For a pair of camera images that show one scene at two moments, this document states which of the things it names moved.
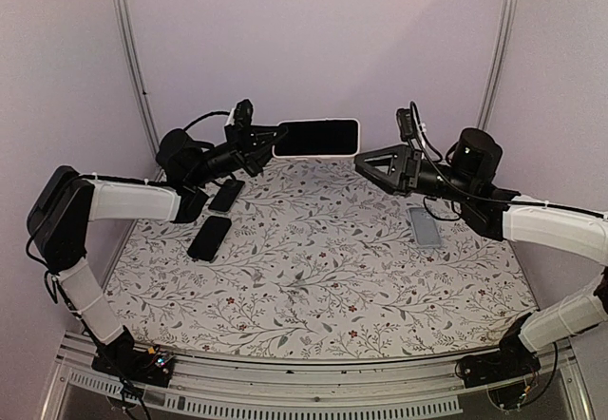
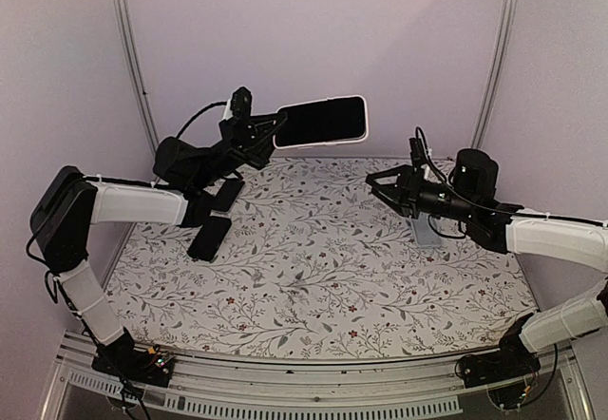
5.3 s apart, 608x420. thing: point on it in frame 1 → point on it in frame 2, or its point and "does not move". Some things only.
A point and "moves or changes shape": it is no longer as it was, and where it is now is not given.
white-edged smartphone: [318, 137] moves or changes shape
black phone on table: [209, 238] does not move
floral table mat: [319, 261] does not move
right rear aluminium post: [507, 22] does not move
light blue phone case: [426, 230] does not move
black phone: [226, 195] does not move
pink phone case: [274, 150] → [323, 122]
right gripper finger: [385, 166] → [402, 195]
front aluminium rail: [210, 387] does not move
